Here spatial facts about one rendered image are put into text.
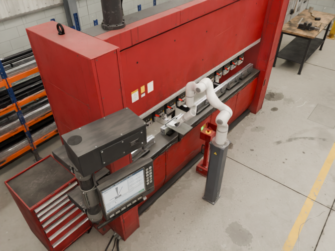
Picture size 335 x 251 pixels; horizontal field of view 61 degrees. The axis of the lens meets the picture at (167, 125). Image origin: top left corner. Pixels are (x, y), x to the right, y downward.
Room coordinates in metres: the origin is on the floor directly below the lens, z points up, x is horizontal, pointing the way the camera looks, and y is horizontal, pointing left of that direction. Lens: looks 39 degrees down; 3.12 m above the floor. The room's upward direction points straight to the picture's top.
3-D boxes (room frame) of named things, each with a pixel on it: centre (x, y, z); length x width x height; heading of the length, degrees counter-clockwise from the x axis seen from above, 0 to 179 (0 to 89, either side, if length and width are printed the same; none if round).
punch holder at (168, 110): (2.67, -0.01, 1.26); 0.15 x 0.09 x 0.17; 139
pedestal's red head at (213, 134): (2.79, -0.54, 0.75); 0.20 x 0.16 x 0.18; 144
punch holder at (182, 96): (2.82, -0.15, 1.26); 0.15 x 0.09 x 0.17; 139
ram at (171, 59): (3.18, -0.45, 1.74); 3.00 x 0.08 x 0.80; 139
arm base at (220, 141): (2.32, -0.59, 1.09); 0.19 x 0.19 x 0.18
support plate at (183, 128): (2.59, -0.14, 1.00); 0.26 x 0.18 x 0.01; 49
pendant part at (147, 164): (1.37, 0.31, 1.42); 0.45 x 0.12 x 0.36; 129
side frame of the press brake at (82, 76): (2.06, 0.74, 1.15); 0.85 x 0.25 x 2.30; 49
